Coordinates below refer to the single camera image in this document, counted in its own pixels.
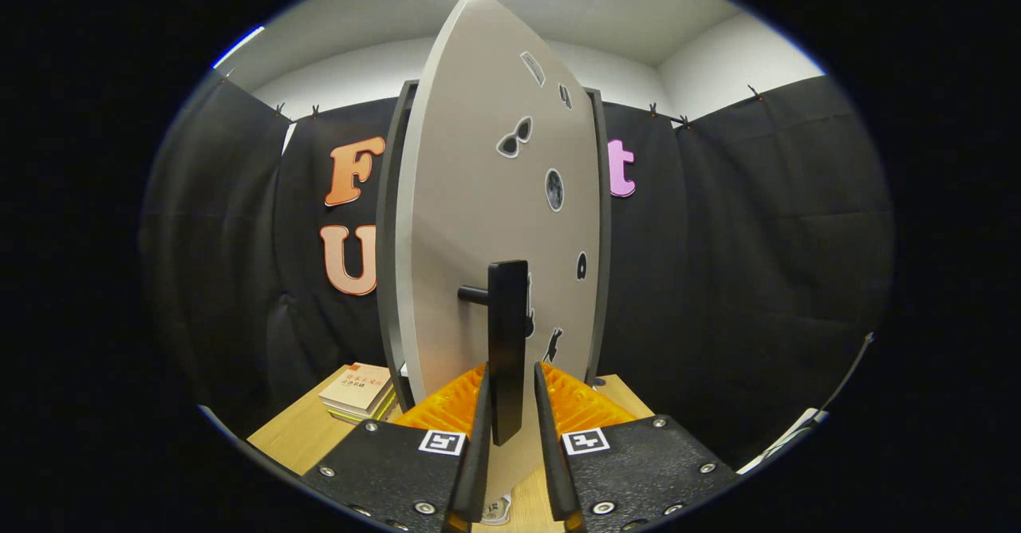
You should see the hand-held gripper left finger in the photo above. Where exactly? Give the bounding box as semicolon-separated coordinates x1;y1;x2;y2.
302;361;493;533

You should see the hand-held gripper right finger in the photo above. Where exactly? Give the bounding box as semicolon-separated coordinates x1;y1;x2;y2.
533;361;743;533

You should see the black door handle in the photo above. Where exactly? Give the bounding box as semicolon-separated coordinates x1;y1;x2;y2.
459;259;530;447

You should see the dark grey shoe cabinet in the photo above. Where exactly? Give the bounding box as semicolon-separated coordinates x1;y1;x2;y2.
375;80;613;413

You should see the beige shoe cabinet door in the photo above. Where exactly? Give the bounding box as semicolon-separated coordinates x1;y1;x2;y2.
395;0;605;518

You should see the yellow-edged book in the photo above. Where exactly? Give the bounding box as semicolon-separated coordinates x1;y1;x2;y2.
329;393;397;426

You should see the black backdrop cloth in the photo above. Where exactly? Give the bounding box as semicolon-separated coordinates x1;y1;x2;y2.
140;70;896;470

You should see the narrow ceiling light strip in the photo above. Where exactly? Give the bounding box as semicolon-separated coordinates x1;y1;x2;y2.
212;26;265;69

